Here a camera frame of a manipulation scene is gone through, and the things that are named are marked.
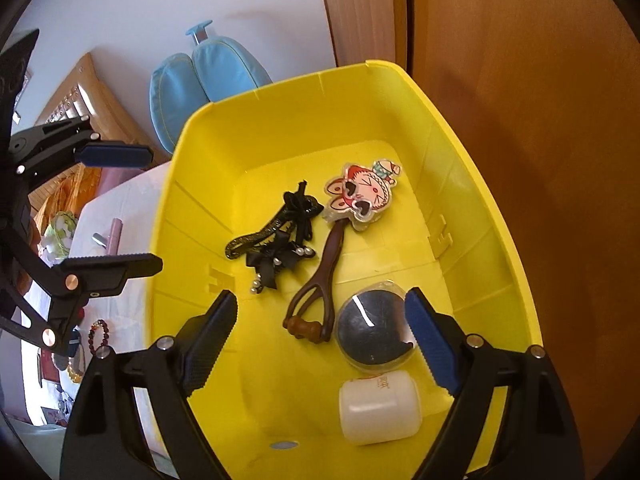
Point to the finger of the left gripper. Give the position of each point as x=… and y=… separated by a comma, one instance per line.
x=106, y=276
x=114, y=154

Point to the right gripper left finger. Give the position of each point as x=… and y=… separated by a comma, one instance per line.
x=201, y=340

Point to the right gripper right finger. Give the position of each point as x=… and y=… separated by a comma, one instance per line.
x=439, y=338

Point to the black puff clear case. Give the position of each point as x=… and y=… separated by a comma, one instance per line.
x=372, y=331

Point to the white cream jar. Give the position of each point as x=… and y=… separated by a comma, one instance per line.
x=380, y=409

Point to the brown wooden massager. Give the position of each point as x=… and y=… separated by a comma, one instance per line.
x=318, y=287

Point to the black lace hair clip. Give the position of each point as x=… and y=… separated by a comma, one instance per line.
x=296, y=214

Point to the cartoon rabbit hair claw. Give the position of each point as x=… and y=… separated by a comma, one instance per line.
x=361, y=194

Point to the blue plush hair clip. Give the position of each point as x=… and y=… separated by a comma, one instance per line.
x=74, y=343

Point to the black bow pearl hairpiece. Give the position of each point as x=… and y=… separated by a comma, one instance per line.
x=269, y=259

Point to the pink bed sheet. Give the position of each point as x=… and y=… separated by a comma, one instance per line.
x=113, y=177

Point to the silver cosmetic tube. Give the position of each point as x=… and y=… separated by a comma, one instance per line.
x=100, y=240

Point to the green cabbage plush toy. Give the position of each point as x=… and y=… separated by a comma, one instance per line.
x=58, y=237

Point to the purple lipstick tube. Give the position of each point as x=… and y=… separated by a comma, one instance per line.
x=114, y=237

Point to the orange pillow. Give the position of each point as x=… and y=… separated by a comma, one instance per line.
x=68, y=192

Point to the red box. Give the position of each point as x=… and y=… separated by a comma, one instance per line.
x=46, y=367

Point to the wooden bed headboard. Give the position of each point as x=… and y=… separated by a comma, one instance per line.
x=83, y=93

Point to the blue chair backrest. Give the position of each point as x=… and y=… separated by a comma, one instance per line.
x=218, y=68

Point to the yellow plastic bin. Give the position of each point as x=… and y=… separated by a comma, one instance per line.
x=269, y=409

